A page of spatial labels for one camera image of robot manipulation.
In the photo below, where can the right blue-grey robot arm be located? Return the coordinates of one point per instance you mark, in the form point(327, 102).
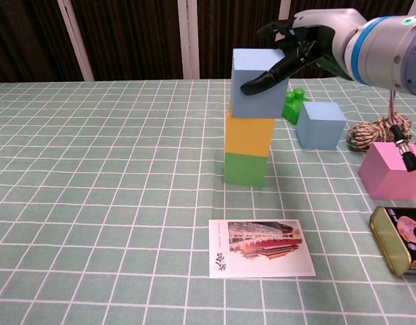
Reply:
point(390, 50)

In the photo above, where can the dark brown curtain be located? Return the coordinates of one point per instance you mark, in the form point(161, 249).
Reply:
point(133, 34)

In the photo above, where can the green studded toy brick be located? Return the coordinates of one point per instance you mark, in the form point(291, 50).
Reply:
point(292, 108)

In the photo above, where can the pink foam cube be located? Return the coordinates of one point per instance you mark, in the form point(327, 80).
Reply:
point(387, 179)

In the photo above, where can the light blue foam cube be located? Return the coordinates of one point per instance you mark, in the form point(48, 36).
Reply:
point(258, 98)
point(319, 127)

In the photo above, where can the black gold meat tin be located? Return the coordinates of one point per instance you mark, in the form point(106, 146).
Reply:
point(393, 240)

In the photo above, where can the green foam cube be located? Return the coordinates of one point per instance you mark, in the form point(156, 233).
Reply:
point(245, 169)

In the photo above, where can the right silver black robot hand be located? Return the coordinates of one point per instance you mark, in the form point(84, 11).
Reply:
point(329, 37)

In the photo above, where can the yellow foam cube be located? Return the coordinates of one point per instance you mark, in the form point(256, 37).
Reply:
point(248, 135)

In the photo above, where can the white picture postcard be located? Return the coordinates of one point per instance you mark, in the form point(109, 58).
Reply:
point(261, 248)

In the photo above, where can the green checked tablecloth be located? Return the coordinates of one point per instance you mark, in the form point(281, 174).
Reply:
point(109, 203)

